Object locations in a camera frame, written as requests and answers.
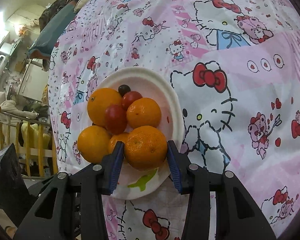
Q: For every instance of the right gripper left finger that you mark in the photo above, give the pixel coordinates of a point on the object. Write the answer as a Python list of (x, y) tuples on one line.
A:
[(73, 204)]

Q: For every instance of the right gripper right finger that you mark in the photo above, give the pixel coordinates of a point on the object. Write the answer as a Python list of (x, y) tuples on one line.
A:
[(237, 214)]

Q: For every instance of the large orange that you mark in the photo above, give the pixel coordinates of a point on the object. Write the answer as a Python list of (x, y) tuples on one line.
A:
[(99, 101), (92, 143)]

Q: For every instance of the small tangerine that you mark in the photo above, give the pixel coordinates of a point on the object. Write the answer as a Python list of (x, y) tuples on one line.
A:
[(144, 112), (115, 139), (145, 148)]

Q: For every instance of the red cherry tomato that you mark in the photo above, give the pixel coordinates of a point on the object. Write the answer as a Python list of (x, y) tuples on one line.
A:
[(129, 98), (115, 118)]

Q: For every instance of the dark grape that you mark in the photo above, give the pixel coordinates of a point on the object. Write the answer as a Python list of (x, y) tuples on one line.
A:
[(123, 89)]

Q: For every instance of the person's left hand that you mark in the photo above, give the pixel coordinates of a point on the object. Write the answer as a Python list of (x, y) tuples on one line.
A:
[(10, 231)]

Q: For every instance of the pink strawberry plate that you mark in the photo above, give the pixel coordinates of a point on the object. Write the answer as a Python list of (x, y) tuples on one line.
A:
[(133, 183)]

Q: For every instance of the Hello Kitty pink bedsheet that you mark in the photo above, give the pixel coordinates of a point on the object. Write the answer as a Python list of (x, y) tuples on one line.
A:
[(235, 66)]

